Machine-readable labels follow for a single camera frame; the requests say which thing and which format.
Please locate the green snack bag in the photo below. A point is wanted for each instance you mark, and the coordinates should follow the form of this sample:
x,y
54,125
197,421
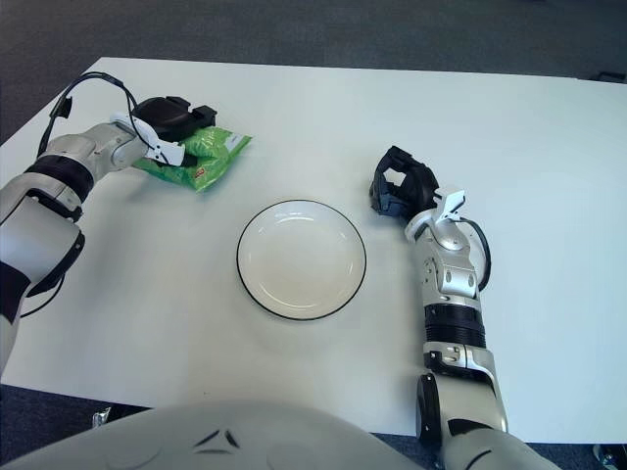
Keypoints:
x,y
215,147

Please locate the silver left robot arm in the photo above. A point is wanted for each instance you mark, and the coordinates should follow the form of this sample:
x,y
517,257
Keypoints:
x,y
44,230

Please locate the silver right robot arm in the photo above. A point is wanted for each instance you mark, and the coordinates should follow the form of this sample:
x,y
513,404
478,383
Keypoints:
x,y
455,284

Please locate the chair caster wheel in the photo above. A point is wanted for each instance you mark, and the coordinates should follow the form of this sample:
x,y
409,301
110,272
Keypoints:
x,y
607,460

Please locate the grey robot torso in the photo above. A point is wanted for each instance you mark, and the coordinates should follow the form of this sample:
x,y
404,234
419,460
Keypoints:
x,y
220,440

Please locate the white plate with black rim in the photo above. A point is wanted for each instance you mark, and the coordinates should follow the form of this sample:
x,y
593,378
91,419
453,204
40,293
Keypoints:
x,y
299,259

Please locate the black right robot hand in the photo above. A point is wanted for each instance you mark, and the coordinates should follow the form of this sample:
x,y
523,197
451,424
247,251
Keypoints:
x,y
419,188

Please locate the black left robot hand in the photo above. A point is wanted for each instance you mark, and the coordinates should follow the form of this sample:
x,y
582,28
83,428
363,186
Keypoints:
x,y
164,117

